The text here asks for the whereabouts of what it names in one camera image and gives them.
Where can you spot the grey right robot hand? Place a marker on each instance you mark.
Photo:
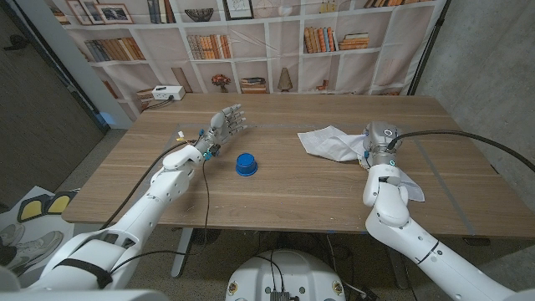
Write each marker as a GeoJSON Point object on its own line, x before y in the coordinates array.
{"type": "Point", "coordinates": [380, 140]}

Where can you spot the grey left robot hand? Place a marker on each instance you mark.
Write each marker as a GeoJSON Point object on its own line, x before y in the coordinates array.
{"type": "Point", "coordinates": [221, 125]}

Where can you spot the white cloth napkin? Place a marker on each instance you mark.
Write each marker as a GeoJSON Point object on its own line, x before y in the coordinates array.
{"type": "Point", "coordinates": [334, 144]}

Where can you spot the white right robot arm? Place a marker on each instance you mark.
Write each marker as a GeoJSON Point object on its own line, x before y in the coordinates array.
{"type": "Point", "coordinates": [439, 259]}

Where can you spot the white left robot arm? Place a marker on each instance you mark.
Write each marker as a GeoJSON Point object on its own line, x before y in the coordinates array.
{"type": "Point", "coordinates": [138, 217]}

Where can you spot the blue plastic lid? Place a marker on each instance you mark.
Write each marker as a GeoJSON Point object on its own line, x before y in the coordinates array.
{"type": "Point", "coordinates": [246, 164]}

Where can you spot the white power strip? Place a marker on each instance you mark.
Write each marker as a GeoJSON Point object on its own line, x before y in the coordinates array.
{"type": "Point", "coordinates": [167, 93]}

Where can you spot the printed bookshelf backdrop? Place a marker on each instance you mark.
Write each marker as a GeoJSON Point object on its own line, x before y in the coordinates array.
{"type": "Point", "coordinates": [276, 42]}

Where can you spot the black backdrop stand pole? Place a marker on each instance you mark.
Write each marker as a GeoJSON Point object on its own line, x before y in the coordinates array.
{"type": "Point", "coordinates": [428, 48]}

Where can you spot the grey table leg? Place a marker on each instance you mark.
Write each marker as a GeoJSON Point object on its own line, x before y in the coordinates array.
{"type": "Point", "coordinates": [397, 267]}
{"type": "Point", "coordinates": [182, 251]}

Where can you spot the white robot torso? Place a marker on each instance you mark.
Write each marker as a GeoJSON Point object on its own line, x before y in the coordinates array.
{"type": "Point", "coordinates": [288, 271]}

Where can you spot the yellow black floor pad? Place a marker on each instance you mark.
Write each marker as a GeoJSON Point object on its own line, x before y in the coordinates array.
{"type": "Point", "coordinates": [59, 203]}
{"type": "Point", "coordinates": [31, 210]}

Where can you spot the white floor sheet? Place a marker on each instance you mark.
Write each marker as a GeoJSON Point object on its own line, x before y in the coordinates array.
{"type": "Point", "coordinates": [62, 228]}

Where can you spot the grey sneaker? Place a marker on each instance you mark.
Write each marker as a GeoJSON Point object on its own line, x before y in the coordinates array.
{"type": "Point", "coordinates": [33, 248]}
{"type": "Point", "coordinates": [10, 234]}

